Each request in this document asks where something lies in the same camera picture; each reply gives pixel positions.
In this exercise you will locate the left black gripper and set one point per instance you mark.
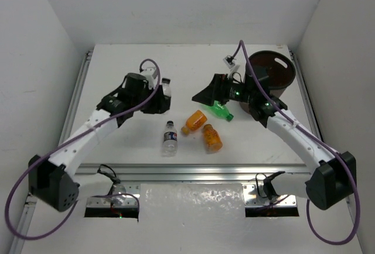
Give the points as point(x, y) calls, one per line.
point(159, 102)

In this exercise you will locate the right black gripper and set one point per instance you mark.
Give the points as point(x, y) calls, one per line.
point(215, 90)

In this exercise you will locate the clear bottle black label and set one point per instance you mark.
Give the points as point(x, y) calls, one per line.
point(166, 88)

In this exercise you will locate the orange bottle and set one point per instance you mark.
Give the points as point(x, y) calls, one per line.
point(194, 122)
point(211, 139)

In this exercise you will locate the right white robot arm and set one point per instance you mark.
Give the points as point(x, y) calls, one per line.
point(332, 173)

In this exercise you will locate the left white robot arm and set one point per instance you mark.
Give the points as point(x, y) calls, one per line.
point(55, 182)

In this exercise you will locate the brown plastic bin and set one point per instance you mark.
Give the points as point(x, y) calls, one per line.
point(279, 68)

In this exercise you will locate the green plastic bottle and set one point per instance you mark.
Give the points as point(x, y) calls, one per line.
point(219, 111)

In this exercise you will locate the orange bottle front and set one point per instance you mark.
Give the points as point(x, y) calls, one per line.
point(211, 139)

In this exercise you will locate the clear pepsi water bottle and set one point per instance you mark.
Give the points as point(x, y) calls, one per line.
point(170, 142)

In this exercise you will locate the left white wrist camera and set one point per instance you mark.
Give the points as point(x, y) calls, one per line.
point(151, 75)

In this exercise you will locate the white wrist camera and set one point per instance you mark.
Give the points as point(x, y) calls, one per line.
point(151, 75)
point(231, 64)

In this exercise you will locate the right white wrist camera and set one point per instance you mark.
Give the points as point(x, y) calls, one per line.
point(231, 64)

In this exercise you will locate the aluminium table frame rail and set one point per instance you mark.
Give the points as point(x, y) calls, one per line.
point(133, 152)

